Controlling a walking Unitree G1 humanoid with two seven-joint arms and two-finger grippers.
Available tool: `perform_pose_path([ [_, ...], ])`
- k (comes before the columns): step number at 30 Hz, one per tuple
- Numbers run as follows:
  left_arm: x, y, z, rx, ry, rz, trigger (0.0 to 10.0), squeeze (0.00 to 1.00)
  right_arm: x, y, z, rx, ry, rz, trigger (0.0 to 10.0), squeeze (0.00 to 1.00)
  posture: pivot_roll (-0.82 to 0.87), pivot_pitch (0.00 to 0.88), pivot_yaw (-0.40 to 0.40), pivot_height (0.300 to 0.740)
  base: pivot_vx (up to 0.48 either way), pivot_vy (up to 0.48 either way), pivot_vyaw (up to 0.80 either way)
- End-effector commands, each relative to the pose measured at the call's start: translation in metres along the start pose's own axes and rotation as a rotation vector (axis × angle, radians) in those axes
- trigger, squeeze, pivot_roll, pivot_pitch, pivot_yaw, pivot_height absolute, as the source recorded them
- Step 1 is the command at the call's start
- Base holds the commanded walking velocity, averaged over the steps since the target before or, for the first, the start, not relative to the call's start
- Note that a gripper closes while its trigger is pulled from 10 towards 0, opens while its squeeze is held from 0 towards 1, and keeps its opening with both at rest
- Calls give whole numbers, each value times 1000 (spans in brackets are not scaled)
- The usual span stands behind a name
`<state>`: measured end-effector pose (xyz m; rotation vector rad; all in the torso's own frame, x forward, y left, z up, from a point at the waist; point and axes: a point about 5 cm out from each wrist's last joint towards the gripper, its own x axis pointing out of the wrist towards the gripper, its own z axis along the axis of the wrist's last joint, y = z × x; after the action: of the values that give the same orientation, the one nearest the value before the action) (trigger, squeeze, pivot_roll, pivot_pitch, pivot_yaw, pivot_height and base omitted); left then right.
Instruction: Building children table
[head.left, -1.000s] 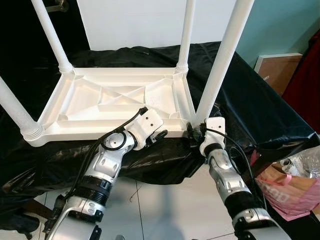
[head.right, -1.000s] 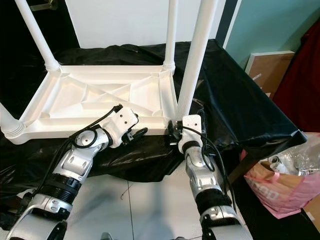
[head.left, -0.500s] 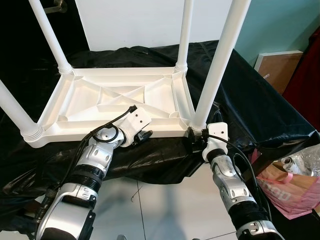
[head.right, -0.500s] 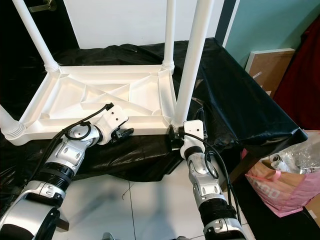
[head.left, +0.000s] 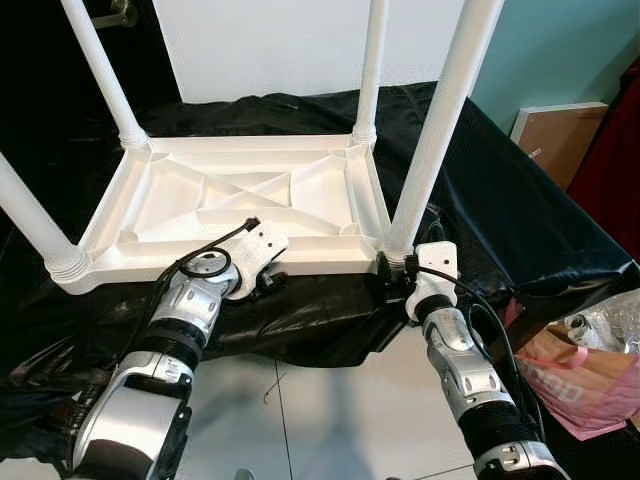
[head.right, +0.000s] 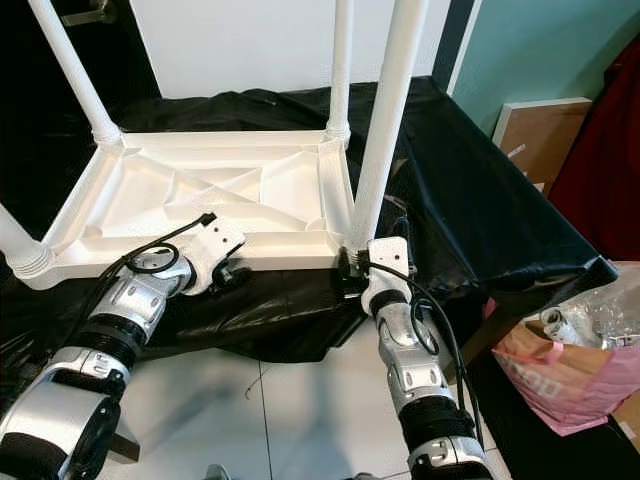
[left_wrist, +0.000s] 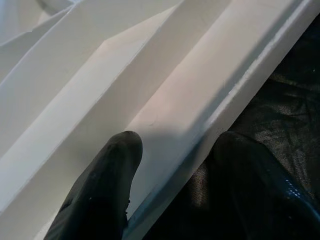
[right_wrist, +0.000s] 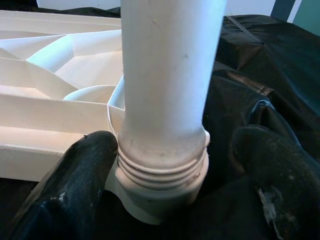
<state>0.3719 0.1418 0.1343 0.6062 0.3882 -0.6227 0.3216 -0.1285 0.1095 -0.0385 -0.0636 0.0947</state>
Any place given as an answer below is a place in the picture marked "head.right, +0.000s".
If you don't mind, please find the white plastic children table top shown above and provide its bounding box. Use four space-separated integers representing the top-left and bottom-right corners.
10 130 361 291

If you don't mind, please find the white plastic table leg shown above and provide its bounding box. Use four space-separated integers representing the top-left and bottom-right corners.
325 0 356 144
28 0 123 146
345 0 431 251
0 205 56 279

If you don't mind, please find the dark wooden table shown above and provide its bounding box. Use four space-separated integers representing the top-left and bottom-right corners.
460 300 511 361

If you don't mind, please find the black plastic table cover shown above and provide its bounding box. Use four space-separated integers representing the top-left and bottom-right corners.
0 75 619 401

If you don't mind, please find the brown cardboard panel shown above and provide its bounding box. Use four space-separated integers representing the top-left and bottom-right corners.
493 97 593 191

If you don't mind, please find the pink shopping bag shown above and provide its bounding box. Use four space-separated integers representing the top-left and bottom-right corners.
490 300 640 436

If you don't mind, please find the clear plastic packaging bundle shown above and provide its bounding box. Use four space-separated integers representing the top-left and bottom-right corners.
540 290 640 346

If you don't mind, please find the dark red curtain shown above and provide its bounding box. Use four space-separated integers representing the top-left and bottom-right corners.
545 40 640 261

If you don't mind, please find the brown cardboard box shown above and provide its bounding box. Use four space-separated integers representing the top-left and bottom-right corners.
610 390 640 446

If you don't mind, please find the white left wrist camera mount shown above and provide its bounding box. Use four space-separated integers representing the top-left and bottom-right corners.
185 217 249 294

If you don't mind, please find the metal door handle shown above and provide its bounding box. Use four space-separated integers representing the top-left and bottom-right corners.
60 0 118 26

